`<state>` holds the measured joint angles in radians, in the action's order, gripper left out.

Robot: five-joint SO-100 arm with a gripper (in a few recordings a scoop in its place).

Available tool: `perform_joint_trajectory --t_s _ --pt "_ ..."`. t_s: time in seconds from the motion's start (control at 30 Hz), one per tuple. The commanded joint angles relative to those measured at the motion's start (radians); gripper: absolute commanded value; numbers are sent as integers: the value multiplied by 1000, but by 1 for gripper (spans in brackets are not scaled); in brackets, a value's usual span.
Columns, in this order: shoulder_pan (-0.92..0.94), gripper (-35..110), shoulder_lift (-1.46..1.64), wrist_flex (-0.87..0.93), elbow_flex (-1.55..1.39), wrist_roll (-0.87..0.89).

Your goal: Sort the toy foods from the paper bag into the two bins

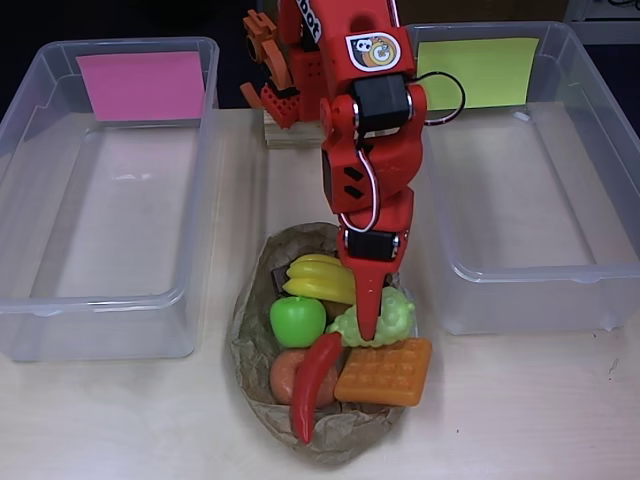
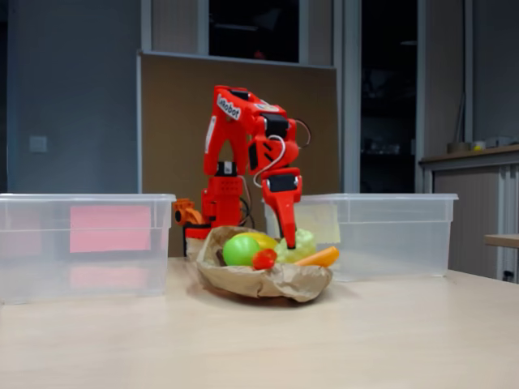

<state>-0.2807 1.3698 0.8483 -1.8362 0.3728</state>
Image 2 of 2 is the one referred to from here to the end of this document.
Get yellow toy banana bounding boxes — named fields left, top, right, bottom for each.
left=234, top=232, right=280, bottom=251

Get pale green toy grapes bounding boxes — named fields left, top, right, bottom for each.
left=275, top=229, right=316, bottom=263

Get red toy chili pepper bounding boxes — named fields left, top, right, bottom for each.
left=251, top=248, right=278, bottom=271

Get orange toy waffle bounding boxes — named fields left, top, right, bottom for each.
left=294, top=246, right=341, bottom=268

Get green toy apple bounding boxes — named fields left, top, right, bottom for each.
left=222, top=235, right=261, bottom=267

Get yellow-green paper label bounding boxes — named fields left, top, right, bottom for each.
left=294, top=203, right=341, bottom=244

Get clear plastic bin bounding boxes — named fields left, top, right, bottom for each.
left=0, top=193, right=178, bottom=306
left=261, top=193, right=459, bottom=284

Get pink paper label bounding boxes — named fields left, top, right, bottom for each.
left=69, top=205, right=152, bottom=254

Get crumpled brown paper bag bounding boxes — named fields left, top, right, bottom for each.
left=195, top=225, right=334, bottom=303

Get wooden base block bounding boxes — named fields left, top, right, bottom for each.
left=185, top=237, right=206, bottom=259

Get orange printed clamp part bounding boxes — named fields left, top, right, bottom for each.
left=173, top=198, right=206, bottom=226

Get brown cork board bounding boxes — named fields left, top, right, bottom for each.
left=137, top=50, right=341, bottom=257

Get grey shutter cabinet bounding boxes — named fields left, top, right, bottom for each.
left=418, top=144, right=519, bottom=284

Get wooden side table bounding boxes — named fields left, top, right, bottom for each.
left=483, top=233, right=519, bottom=249

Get white wrist servo cable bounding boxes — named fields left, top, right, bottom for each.
left=253, top=135, right=287, bottom=188

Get black base cable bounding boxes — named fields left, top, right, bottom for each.
left=238, top=196, right=255, bottom=230

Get black servo cable loop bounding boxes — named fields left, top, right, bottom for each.
left=294, top=118, right=312, bottom=147

